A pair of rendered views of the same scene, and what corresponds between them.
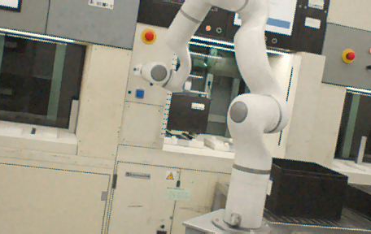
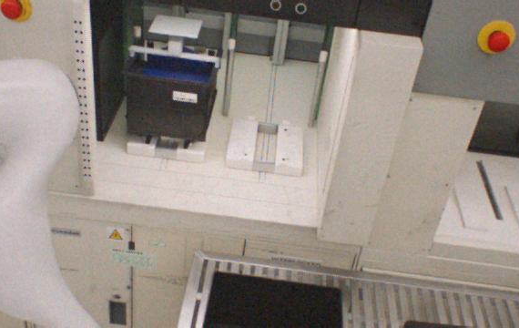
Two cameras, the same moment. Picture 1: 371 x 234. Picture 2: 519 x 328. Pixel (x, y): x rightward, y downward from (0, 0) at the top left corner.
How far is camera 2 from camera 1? 1.48 m
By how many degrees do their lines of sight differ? 34
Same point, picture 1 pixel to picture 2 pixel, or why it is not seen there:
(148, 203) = (86, 267)
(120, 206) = not seen: hidden behind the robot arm
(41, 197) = not seen: outside the picture
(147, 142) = (64, 185)
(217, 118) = (312, 35)
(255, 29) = not seen: outside the picture
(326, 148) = (423, 208)
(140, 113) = not seen: hidden behind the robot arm
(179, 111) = (150, 105)
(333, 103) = (445, 132)
